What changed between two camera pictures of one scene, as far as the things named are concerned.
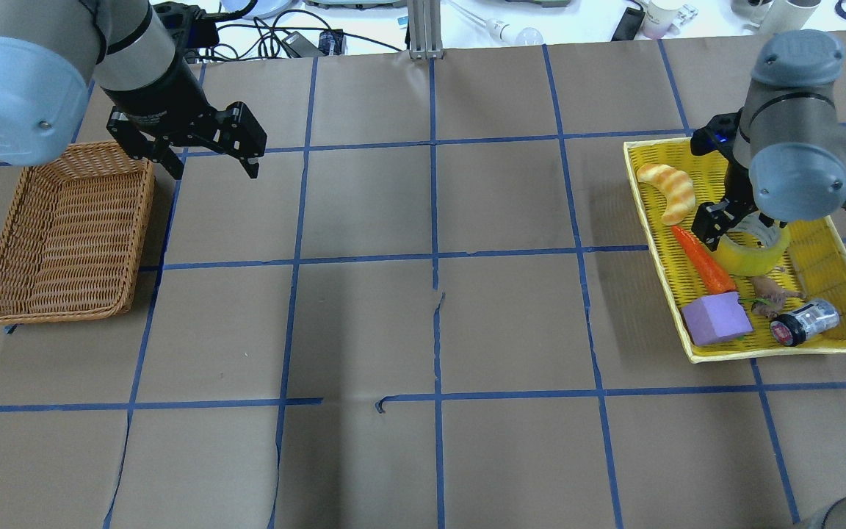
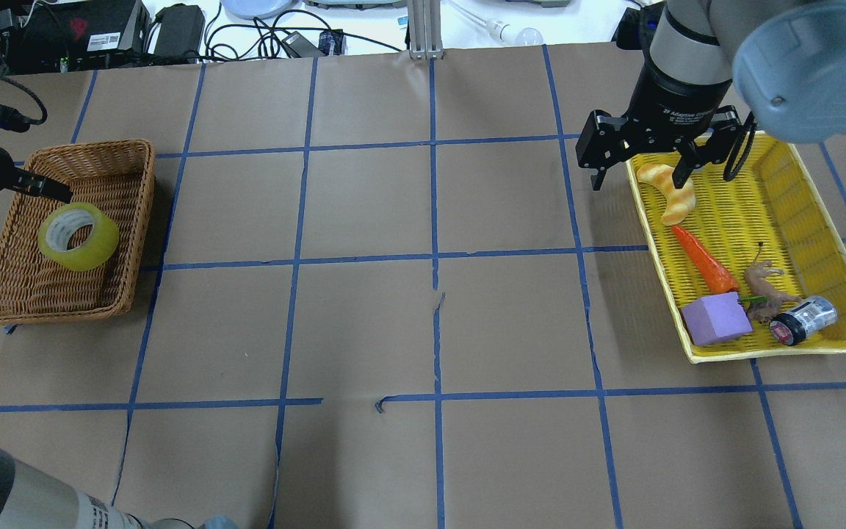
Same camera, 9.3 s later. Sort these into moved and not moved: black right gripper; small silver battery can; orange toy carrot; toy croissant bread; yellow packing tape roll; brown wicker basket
Moved: yellow packing tape roll; black right gripper
Not moved: small silver battery can; brown wicker basket; toy croissant bread; orange toy carrot
